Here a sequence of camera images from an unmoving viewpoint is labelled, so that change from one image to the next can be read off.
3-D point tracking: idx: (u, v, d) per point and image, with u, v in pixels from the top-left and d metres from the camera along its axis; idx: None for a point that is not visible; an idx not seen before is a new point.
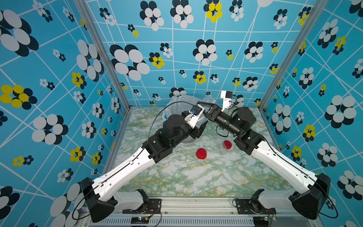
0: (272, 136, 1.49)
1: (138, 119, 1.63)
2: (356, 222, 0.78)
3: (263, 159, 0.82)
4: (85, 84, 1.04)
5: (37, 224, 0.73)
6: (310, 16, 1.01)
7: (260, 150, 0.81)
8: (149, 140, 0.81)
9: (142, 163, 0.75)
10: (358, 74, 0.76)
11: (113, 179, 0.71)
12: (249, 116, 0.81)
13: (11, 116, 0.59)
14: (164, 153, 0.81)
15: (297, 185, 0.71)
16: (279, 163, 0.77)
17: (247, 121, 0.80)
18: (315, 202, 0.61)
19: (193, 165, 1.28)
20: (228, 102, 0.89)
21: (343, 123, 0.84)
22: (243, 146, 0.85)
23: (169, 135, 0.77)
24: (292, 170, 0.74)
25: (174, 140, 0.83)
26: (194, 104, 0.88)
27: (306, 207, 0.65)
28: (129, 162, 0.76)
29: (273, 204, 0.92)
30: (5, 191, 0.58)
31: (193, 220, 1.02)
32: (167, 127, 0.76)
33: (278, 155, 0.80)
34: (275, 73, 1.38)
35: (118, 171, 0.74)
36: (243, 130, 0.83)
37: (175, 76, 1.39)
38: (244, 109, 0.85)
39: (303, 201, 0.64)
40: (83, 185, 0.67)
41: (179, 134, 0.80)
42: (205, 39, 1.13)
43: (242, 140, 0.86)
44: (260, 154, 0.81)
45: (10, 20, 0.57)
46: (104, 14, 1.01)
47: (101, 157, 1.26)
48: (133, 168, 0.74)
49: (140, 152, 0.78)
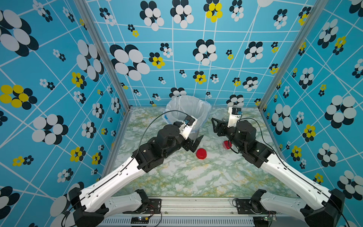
0: (272, 136, 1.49)
1: (138, 119, 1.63)
2: (356, 222, 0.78)
3: (272, 171, 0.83)
4: (85, 84, 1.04)
5: (37, 224, 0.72)
6: (310, 16, 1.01)
7: (270, 164, 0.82)
8: (139, 149, 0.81)
9: (131, 174, 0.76)
10: (358, 74, 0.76)
11: (100, 191, 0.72)
12: (248, 127, 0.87)
13: (11, 116, 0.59)
14: (154, 163, 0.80)
15: (310, 201, 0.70)
16: (290, 178, 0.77)
17: (247, 132, 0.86)
18: (330, 219, 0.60)
19: (193, 165, 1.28)
20: (234, 117, 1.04)
21: (343, 123, 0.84)
22: (252, 159, 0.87)
23: (163, 145, 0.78)
24: (305, 185, 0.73)
25: (166, 151, 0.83)
26: (187, 115, 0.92)
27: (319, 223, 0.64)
28: (117, 172, 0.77)
29: (276, 209, 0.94)
30: (5, 191, 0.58)
31: (193, 220, 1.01)
32: (161, 137, 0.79)
33: (289, 169, 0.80)
34: (275, 73, 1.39)
35: (106, 182, 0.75)
36: (247, 142, 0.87)
37: (175, 76, 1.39)
38: (243, 121, 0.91)
39: (317, 217, 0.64)
40: (71, 194, 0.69)
41: (172, 144, 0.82)
42: (205, 39, 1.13)
43: (250, 153, 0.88)
44: (270, 167, 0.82)
45: (10, 20, 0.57)
46: (104, 14, 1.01)
47: (101, 157, 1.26)
48: (122, 178, 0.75)
49: (129, 161, 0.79)
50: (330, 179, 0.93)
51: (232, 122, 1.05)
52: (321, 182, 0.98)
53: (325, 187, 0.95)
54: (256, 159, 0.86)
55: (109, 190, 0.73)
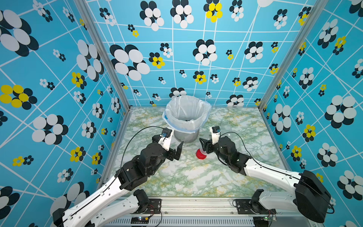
0: (272, 136, 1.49)
1: (138, 119, 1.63)
2: (356, 222, 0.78)
3: (254, 174, 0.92)
4: (85, 84, 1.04)
5: (37, 224, 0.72)
6: (310, 16, 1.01)
7: (248, 167, 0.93)
8: (123, 168, 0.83)
9: (113, 194, 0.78)
10: (358, 74, 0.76)
11: (82, 212, 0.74)
12: (227, 142, 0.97)
13: (11, 116, 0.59)
14: (137, 181, 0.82)
15: (286, 187, 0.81)
16: (267, 173, 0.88)
17: (227, 146, 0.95)
18: (306, 199, 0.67)
19: (193, 165, 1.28)
20: (216, 134, 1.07)
21: (343, 123, 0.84)
22: (236, 169, 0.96)
23: (145, 164, 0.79)
24: (278, 174, 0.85)
25: (149, 170, 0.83)
26: (163, 128, 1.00)
27: (307, 209, 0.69)
28: (99, 193, 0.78)
29: (275, 205, 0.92)
30: (5, 191, 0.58)
31: (193, 220, 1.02)
32: (143, 156, 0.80)
33: (263, 166, 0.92)
34: (275, 73, 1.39)
35: (88, 203, 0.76)
36: (229, 155, 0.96)
37: (175, 76, 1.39)
38: (223, 137, 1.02)
39: (301, 203, 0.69)
40: (55, 216, 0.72)
41: (156, 163, 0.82)
42: (205, 39, 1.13)
43: (234, 163, 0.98)
44: (250, 171, 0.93)
45: (10, 20, 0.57)
46: (104, 14, 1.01)
47: (101, 157, 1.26)
48: (105, 199, 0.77)
49: (112, 181, 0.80)
50: (330, 179, 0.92)
51: (215, 139, 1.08)
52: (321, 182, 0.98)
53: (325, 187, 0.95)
54: (240, 169, 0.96)
55: (90, 211, 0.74)
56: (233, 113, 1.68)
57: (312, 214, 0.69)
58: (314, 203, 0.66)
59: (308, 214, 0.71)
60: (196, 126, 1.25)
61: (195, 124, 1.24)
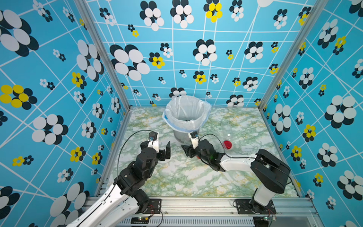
0: (272, 136, 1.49)
1: (138, 119, 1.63)
2: (356, 222, 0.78)
3: (229, 167, 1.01)
4: (85, 84, 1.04)
5: (37, 224, 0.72)
6: (310, 16, 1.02)
7: (222, 163, 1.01)
8: (120, 175, 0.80)
9: (115, 201, 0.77)
10: (358, 74, 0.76)
11: (85, 223, 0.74)
12: (204, 144, 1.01)
13: (11, 116, 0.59)
14: (136, 185, 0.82)
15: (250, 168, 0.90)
16: (235, 161, 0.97)
17: (205, 148, 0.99)
18: (261, 172, 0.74)
19: (193, 165, 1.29)
20: (195, 138, 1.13)
21: (343, 123, 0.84)
22: (216, 168, 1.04)
23: (142, 168, 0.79)
24: (239, 160, 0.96)
25: (147, 172, 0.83)
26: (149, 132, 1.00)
27: (270, 184, 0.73)
28: (101, 202, 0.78)
29: (266, 198, 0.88)
30: (5, 191, 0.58)
31: (193, 220, 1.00)
32: (140, 161, 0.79)
33: (233, 157, 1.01)
34: (275, 73, 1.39)
35: (90, 213, 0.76)
36: (209, 156, 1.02)
37: (175, 76, 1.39)
38: (203, 140, 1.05)
39: (263, 178, 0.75)
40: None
41: (151, 166, 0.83)
42: (205, 39, 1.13)
43: (213, 163, 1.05)
44: (224, 166, 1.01)
45: (10, 20, 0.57)
46: (105, 14, 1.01)
47: (101, 157, 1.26)
48: (107, 206, 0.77)
49: (112, 189, 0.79)
50: (330, 179, 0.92)
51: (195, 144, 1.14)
52: (321, 182, 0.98)
53: (325, 187, 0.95)
54: (219, 168, 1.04)
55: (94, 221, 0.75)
56: (233, 113, 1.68)
57: (276, 187, 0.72)
58: (268, 175, 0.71)
59: (275, 190, 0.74)
60: (196, 126, 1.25)
61: (195, 124, 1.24)
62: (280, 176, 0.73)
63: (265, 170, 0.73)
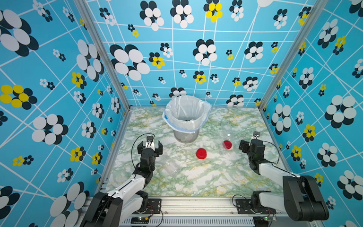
0: (272, 136, 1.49)
1: (138, 119, 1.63)
2: (356, 222, 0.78)
3: (263, 171, 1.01)
4: (85, 84, 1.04)
5: (37, 224, 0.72)
6: (310, 16, 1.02)
7: (262, 164, 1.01)
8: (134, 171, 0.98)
9: (141, 180, 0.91)
10: (358, 74, 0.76)
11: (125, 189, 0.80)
12: (256, 141, 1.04)
13: (11, 116, 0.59)
14: (149, 177, 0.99)
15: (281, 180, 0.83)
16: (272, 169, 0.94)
17: (255, 144, 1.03)
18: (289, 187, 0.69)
19: (193, 165, 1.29)
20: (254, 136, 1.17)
21: (343, 123, 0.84)
22: (253, 166, 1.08)
23: (147, 164, 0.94)
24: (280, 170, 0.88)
25: (152, 166, 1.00)
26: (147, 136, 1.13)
27: (289, 202, 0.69)
28: (131, 179, 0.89)
29: (271, 202, 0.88)
30: (5, 191, 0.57)
31: (193, 220, 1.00)
32: (144, 159, 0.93)
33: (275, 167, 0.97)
34: (275, 73, 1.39)
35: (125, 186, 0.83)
36: (255, 153, 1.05)
37: (175, 76, 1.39)
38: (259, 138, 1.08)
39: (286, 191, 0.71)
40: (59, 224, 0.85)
41: (153, 160, 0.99)
42: (205, 39, 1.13)
43: (254, 161, 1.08)
44: (263, 169, 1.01)
45: (10, 20, 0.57)
46: (104, 14, 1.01)
47: (101, 156, 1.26)
48: (137, 182, 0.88)
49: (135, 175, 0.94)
50: (330, 179, 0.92)
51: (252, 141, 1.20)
52: (321, 182, 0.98)
53: (325, 187, 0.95)
54: (256, 168, 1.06)
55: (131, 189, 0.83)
56: (233, 113, 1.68)
57: (294, 211, 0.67)
58: (295, 194, 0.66)
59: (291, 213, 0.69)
60: (196, 126, 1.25)
61: (195, 124, 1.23)
62: (310, 208, 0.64)
63: (295, 190, 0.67)
